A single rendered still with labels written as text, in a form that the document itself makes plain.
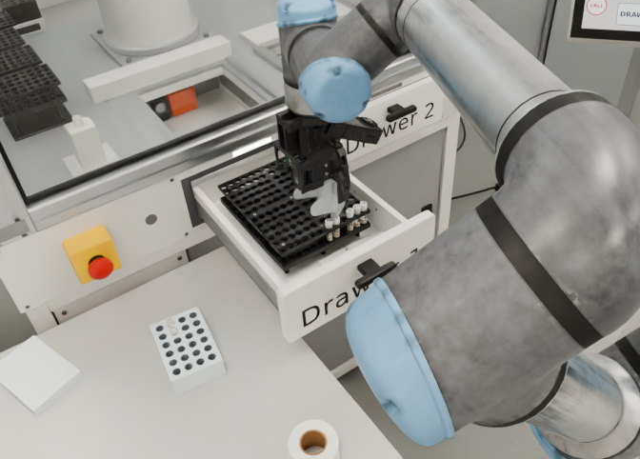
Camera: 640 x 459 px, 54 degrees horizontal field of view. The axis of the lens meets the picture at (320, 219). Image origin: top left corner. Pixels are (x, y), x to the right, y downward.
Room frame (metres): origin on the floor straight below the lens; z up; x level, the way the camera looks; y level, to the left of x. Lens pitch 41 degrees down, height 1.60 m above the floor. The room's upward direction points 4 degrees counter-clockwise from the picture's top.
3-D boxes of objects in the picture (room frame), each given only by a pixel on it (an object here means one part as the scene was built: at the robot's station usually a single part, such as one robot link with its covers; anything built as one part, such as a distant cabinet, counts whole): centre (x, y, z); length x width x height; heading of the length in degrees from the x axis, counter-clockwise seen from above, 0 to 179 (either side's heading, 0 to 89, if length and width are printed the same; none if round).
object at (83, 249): (0.77, 0.38, 0.88); 0.07 x 0.05 x 0.07; 121
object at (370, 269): (0.66, -0.07, 0.91); 0.07 x 0.04 x 0.01; 121
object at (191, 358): (0.63, 0.23, 0.78); 0.12 x 0.08 x 0.04; 24
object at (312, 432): (0.44, 0.03, 0.78); 0.07 x 0.07 x 0.04
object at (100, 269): (0.74, 0.37, 0.88); 0.04 x 0.03 x 0.04; 121
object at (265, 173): (0.85, 0.05, 0.87); 0.22 x 0.18 x 0.06; 31
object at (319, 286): (0.68, -0.06, 0.87); 0.29 x 0.02 x 0.11; 121
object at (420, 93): (1.12, -0.16, 0.87); 0.29 x 0.02 x 0.11; 121
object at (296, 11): (0.76, 0.00, 1.24); 0.09 x 0.08 x 0.11; 11
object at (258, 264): (0.86, 0.05, 0.86); 0.40 x 0.26 x 0.06; 31
